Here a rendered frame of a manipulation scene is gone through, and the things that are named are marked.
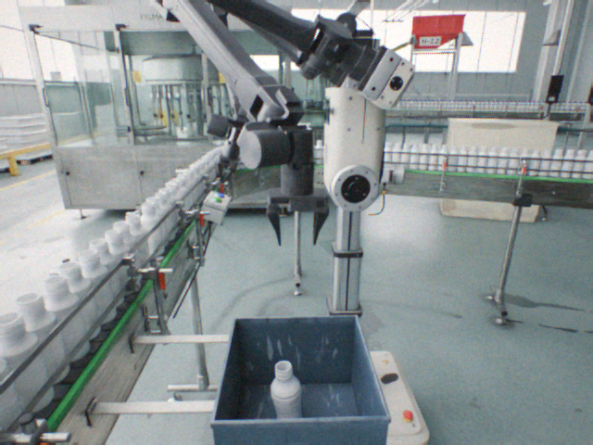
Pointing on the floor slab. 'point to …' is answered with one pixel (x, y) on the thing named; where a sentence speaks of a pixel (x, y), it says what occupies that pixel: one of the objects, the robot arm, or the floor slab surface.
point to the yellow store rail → (20, 154)
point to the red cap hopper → (445, 26)
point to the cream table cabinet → (486, 128)
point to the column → (548, 51)
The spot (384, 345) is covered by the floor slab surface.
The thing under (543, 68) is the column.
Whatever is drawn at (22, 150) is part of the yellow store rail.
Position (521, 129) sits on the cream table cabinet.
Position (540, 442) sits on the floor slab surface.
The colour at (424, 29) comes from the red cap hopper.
